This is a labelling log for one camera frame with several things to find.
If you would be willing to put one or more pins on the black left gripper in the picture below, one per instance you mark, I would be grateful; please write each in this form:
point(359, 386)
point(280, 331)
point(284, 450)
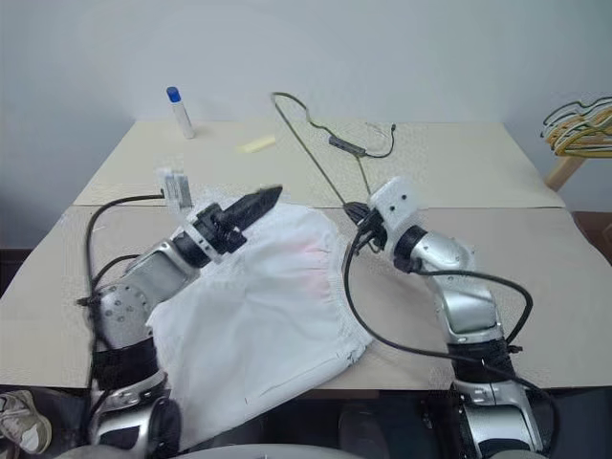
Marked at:
point(219, 230)

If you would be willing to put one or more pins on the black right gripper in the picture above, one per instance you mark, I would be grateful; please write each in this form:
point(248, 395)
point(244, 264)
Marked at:
point(372, 228)

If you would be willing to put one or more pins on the white shorts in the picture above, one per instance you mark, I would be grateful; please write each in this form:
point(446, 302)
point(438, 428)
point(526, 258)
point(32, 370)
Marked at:
point(268, 306)

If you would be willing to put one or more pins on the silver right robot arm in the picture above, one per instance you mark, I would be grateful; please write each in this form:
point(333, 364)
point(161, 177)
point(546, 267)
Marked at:
point(464, 299)

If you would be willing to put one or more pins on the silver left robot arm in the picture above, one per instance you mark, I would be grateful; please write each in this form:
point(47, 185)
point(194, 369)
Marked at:
point(155, 270)

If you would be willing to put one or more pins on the pale yellow paper strip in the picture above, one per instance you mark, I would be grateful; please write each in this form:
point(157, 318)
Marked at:
point(255, 144)

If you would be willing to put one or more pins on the white bottle with blue cap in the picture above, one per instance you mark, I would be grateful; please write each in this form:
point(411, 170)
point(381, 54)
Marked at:
point(182, 115)

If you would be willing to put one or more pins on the light wooden stool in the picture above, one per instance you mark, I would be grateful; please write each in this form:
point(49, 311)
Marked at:
point(564, 171)

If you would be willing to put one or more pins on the grey rounded robot torso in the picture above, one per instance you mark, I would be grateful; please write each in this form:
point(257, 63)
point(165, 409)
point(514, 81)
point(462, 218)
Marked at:
point(229, 452)

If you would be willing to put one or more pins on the beige and white sneaker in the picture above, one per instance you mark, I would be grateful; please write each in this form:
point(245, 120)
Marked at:
point(21, 421)

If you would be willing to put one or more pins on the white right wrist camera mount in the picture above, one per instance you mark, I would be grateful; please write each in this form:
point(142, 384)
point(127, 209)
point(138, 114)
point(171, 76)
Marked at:
point(397, 203)

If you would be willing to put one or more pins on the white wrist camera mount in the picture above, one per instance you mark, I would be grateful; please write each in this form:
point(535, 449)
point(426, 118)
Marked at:
point(397, 203)
point(176, 187)

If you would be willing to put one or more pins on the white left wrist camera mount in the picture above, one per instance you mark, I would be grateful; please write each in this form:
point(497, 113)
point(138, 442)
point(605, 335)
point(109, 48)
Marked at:
point(176, 187)

